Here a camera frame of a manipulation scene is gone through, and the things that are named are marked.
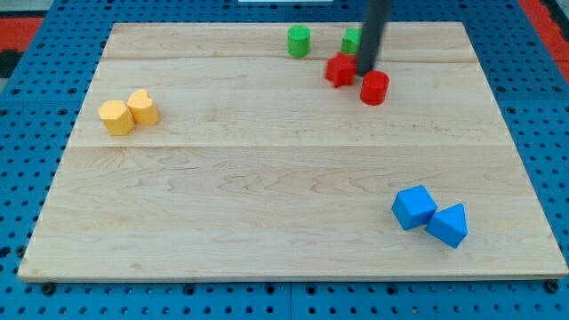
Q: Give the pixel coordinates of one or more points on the red star block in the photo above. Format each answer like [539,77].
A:
[341,69]

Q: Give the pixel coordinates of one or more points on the green star block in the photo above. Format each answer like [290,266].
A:
[350,41]

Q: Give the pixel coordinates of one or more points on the light wooden board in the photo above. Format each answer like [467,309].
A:
[260,170]

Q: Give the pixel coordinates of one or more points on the red cylinder block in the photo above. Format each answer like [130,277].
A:
[374,88]

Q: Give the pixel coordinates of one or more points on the green cylinder block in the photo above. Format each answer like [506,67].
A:
[298,41]

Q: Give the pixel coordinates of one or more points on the blue cube block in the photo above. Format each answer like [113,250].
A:
[413,207]

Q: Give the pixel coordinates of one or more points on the yellow heart block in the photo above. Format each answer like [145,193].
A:
[143,108]

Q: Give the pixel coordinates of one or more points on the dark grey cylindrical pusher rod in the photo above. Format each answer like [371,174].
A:
[376,15]

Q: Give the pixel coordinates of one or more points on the yellow hexagon block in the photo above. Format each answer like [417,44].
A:
[116,117]

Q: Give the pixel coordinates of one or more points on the blue triangular prism block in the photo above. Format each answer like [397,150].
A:
[450,225]

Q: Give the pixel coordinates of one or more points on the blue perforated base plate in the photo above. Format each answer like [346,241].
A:
[40,103]

